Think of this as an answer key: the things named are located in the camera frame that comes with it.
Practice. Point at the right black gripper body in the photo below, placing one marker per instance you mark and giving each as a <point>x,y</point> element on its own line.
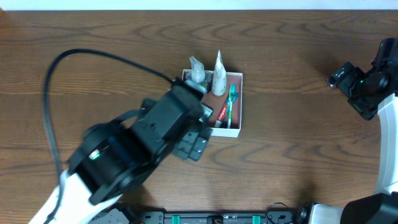
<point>343,78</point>

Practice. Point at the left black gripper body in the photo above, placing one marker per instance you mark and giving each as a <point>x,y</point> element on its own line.
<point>193,144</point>

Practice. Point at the Colgate toothpaste tube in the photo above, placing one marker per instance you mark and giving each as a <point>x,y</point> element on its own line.
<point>223,115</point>

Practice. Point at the clear pump soap bottle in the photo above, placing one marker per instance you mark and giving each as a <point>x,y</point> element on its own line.
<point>198,74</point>

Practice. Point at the white lotion tube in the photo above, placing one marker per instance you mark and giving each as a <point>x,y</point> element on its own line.
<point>219,77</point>

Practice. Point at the green white toothbrush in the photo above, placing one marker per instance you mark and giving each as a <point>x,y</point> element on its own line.
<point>231,99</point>

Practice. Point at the green white small packet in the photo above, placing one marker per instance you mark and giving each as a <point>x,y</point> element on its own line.
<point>207,113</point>

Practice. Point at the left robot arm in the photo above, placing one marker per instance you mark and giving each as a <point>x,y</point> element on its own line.
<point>117,157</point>

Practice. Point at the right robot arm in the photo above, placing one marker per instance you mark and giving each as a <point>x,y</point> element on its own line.
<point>381,206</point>

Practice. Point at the white open cardboard box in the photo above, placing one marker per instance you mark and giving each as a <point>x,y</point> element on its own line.
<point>216,103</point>

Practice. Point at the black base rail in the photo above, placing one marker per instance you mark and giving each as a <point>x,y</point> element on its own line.
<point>274,215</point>

